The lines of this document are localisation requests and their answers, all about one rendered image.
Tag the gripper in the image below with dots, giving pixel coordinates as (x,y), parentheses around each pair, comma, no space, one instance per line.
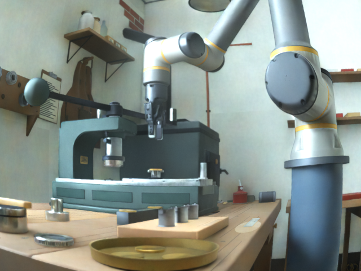
(156,91)

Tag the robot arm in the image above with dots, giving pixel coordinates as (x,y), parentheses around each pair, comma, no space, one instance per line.
(293,84)

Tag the green fly press body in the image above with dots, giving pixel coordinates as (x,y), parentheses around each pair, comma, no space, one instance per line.
(180,146)

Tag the brass nest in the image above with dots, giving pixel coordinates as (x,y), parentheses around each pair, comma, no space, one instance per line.
(155,172)

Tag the steel press ram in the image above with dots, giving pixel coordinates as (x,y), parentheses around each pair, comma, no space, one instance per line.
(112,152)

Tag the white bolster plate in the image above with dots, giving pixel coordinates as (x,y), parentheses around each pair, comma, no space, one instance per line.
(127,181)

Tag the brass blank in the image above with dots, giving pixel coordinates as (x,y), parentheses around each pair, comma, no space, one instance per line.
(127,210)
(154,207)

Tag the grey boss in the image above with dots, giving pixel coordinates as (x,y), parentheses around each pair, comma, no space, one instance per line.
(182,214)
(167,218)
(193,211)

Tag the wooden medal board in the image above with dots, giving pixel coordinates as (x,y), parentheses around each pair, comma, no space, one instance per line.
(191,227)

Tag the brass disc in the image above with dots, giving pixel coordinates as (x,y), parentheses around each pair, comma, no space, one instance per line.
(149,249)

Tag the brass round tray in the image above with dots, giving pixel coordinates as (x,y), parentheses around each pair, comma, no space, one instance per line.
(112,255)

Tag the small steel cylinder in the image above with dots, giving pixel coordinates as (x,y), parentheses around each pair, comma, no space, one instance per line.
(172,115)

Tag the small black lever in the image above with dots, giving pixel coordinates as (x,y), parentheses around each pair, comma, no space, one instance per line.
(224,171)

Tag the brown leather apron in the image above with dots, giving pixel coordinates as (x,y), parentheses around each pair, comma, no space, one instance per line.
(80,87)

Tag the brown clipboard with paper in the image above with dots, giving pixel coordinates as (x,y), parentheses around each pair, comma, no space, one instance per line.
(50,110)

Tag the red oil can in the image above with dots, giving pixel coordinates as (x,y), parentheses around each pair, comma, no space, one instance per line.
(240,196)

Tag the clear glass bottle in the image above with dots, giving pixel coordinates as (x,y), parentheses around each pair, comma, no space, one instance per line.
(103,28)

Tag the cream bottle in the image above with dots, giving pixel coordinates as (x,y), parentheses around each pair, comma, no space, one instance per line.
(96,25)

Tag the white glass jar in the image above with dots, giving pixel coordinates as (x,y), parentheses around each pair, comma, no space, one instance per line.
(86,20)

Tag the steel punch die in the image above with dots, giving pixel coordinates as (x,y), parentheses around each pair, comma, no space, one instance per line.
(57,211)

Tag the grey cylinder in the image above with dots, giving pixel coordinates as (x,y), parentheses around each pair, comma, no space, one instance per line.
(267,196)

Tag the ceiling lamp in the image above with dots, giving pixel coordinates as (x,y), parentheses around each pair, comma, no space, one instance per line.
(208,5)

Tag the small steel ruler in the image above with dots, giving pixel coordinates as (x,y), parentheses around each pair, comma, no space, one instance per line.
(252,222)

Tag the round steel lens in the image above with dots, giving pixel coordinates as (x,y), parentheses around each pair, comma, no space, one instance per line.
(53,240)

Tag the round steel tin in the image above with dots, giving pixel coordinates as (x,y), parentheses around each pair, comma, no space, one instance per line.
(12,220)

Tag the wooden shelf unit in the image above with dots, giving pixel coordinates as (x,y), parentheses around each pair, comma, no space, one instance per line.
(348,76)

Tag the wooden side table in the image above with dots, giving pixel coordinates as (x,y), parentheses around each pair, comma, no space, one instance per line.
(352,209)

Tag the wooden wall shelf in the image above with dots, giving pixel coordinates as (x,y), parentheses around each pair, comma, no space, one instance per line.
(98,45)

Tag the wooden die wall board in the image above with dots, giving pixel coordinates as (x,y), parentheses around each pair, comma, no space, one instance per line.
(11,98)

